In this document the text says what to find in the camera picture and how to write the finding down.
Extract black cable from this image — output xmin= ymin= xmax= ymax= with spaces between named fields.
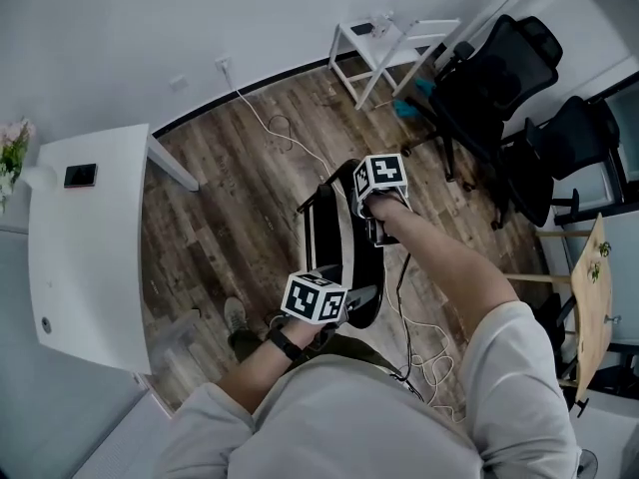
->
xmin=388 ymin=251 xmax=426 ymax=404

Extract person's right forearm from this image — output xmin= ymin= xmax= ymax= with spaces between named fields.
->
xmin=370 ymin=195 xmax=521 ymax=331

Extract teal cloth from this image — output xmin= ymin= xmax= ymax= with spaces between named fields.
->
xmin=391 ymin=77 xmax=436 ymax=120

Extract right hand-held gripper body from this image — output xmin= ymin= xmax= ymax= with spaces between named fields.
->
xmin=350 ymin=153 xmax=412 ymax=247

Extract person's grey shoe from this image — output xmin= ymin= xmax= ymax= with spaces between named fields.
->
xmin=223 ymin=296 xmax=250 ymax=339

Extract black floor fan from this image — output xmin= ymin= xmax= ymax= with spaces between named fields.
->
xmin=577 ymin=448 xmax=599 ymax=479

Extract light wooden table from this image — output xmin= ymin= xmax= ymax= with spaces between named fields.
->
xmin=502 ymin=212 xmax=615 ymax=404

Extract pink flower bouquet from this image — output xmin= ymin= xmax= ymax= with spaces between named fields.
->
xmin=0 ymin=116 xmax=37 ymax=215

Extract black padded office chair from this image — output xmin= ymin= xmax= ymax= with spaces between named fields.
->
xmin=490 ymin=94 xmax=623 ymax=233

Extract clear plastic bin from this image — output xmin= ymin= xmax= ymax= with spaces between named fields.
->
xmin=147 ymin=308 xmax=202 ymax=386

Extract clear plastic holder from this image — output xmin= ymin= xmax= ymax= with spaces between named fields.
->
xmin=370 ymin=11 xmax=396 ymax=38

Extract black mesh office chair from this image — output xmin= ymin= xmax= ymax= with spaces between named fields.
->
xmin=397 ymin=14 xmax=565 ymax=185

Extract small white side table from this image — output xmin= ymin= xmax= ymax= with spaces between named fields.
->
xmin=327 ymin=16 xmax=463 ymax=112

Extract white cable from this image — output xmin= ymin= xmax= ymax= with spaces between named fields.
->
xmin=221 ymin=60 xmax=468 ymax=424

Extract black wristwatch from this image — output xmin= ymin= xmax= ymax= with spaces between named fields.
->
xmin=266 ymin=325 xmax=305 ymax=362

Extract person's dark trouser leg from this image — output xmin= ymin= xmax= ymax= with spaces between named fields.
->
xmin=228 ymin=327 xmax=403 ymax=376

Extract person's grey shirt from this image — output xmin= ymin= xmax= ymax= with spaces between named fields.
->
xmin=154 ymin=299 xmax=583 ymax=479

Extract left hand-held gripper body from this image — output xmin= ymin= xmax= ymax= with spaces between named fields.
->
xmin=280 ymin=264 xmax=380 ymax=349

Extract person's left forearm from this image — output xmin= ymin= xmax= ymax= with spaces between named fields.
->
xmin=213 ymin=316 xmax=323 ymax=411

